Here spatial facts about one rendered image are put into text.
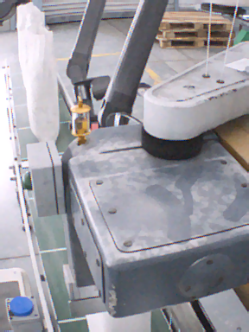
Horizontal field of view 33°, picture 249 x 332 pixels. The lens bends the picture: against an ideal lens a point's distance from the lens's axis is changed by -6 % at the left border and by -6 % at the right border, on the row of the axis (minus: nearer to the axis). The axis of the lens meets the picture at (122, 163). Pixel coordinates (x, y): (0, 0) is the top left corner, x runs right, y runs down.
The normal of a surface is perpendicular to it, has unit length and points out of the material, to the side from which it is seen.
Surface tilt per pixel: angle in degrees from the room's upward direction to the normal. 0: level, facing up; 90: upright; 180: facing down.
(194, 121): 90
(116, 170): 0
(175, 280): 90
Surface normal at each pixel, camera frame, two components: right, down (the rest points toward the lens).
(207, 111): 0.66, 0.39
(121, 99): 0.08, 0.26
